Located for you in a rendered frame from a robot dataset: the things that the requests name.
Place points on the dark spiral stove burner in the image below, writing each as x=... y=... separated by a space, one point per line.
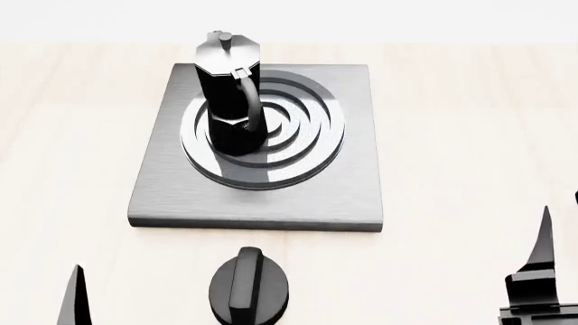
x=307 y=135

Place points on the black and silver moka pot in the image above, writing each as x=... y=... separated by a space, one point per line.
x=226 y=91

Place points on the grey square stove plate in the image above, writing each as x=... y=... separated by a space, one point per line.
x=253 y=211

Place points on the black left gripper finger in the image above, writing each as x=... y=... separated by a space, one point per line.
x=76 y=304

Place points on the black oval stove knob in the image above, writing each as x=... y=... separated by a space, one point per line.
x=248 y=287

